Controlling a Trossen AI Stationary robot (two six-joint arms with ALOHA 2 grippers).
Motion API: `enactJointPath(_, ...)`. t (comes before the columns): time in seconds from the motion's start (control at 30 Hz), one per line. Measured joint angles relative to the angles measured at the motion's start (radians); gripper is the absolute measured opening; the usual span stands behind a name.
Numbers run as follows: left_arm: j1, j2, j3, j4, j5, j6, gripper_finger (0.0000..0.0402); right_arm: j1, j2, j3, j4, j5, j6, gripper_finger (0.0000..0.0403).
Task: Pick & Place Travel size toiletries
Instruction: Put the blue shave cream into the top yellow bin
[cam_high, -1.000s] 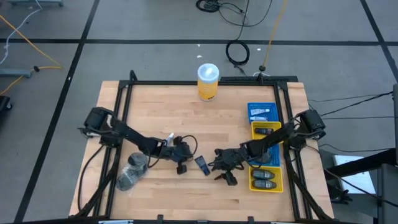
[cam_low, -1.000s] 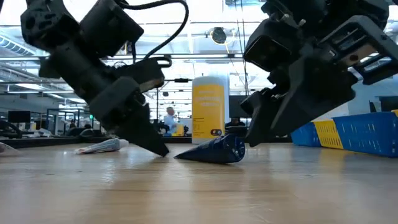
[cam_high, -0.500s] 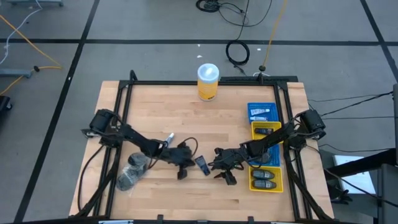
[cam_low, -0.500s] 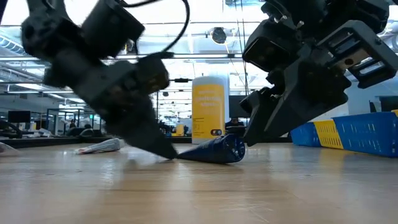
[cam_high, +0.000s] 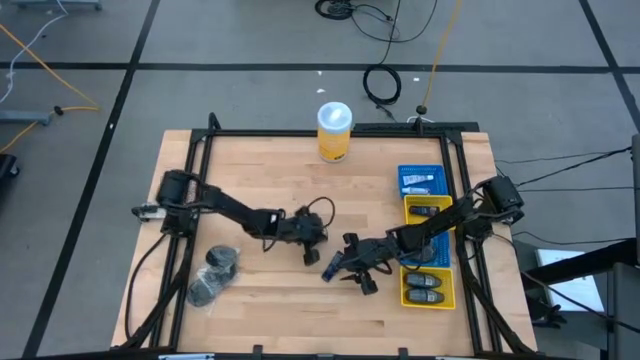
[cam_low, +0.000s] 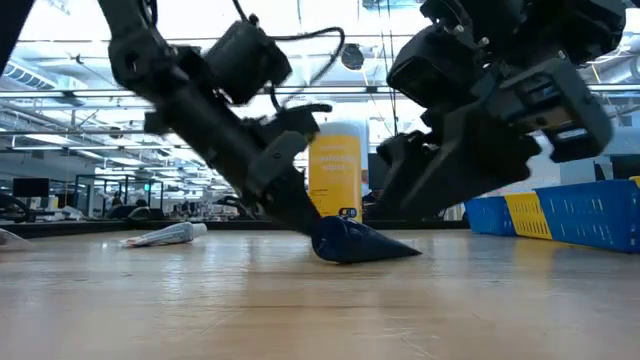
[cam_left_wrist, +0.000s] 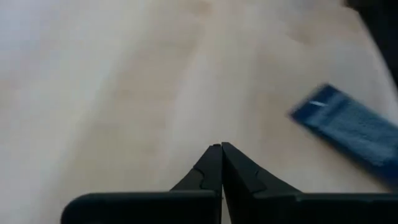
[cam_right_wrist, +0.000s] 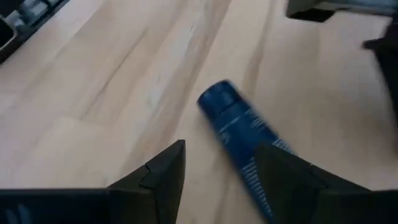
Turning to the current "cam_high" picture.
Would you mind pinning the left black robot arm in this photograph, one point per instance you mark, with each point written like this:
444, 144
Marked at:
230, 207

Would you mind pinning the black diagonal beam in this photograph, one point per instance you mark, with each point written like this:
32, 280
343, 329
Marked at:
575, 262

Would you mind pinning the blue plastic basket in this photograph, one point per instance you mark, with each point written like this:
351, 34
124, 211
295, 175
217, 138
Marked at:
440, 170
442, 255

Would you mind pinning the black caster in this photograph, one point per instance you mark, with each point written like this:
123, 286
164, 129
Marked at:
7, 167

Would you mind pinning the dark blue tube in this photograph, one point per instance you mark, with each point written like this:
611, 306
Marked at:
332, 266

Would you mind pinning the white tube with barcode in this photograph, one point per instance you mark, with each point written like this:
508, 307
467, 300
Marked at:
417, 179

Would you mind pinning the small white tube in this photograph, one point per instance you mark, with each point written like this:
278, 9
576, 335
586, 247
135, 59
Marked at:
415, 190

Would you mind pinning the yellow plastic basket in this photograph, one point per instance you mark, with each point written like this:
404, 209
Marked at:
410, 201
448, 286

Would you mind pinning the grey stand foot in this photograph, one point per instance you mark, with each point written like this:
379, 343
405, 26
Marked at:
25, 116
57, 4

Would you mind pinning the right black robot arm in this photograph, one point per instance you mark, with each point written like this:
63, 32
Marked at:
502, 197

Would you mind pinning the yellow white disinfecting wipes canister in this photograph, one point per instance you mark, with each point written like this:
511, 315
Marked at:
334, 132

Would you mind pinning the black aluminium table frame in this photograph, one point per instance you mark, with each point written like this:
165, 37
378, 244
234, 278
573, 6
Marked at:
250, 133

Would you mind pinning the white paper sheet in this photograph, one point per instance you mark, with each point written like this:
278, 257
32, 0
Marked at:
560, 260

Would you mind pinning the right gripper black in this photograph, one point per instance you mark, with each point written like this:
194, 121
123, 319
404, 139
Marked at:
380, 252

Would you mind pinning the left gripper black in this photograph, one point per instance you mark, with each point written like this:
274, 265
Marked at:
295, 231

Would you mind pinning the small dark tube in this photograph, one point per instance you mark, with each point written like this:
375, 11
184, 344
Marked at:
425, 210

